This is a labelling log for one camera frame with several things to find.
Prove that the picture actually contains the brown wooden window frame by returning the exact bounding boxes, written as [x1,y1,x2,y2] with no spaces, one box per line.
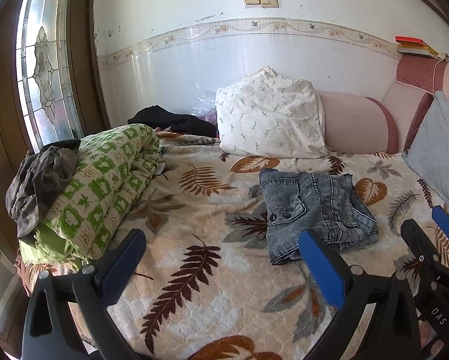
[65,0,110,137]

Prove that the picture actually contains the stained glass window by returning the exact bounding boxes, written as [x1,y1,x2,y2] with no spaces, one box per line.
[17,0,79,152]

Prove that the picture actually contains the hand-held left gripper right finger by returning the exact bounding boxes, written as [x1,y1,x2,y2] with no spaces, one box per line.
[298,229,422,360]

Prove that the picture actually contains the cream leaf-print blanket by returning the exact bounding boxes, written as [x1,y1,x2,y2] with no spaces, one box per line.
[18,131,449,360]

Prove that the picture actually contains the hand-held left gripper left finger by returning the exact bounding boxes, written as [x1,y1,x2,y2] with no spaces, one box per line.
[21,228,147,360]

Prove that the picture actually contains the white floral pillow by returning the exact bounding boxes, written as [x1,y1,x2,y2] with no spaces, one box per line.
[214,65,328,159]

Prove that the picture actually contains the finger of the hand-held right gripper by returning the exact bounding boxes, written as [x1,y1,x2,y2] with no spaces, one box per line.
[432,205,449,248]
[400,218,444,286]

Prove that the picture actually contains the pink padded headboard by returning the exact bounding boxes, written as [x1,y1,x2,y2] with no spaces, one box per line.
[318,56,449,155]

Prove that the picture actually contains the camouflage garment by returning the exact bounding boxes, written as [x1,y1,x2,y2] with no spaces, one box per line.
[5,139,82,239]

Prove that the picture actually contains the black garment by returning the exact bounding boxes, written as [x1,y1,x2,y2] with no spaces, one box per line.
[127,105,218,139]

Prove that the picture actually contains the light blue quilted pillow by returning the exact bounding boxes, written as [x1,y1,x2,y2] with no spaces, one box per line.
[402,91,449,211]

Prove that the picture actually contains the yellow book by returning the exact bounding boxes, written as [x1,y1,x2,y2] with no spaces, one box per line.
[397,44,440,59]

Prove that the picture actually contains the grey-blue denim pants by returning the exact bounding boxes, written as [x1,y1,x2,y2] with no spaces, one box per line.
[259,169,379,266]

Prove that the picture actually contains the clear plastic bag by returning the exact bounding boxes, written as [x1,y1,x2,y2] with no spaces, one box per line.
[192,90,218,121]

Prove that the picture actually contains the green patterned quilt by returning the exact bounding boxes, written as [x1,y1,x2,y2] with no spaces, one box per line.
[18,124,161,271]

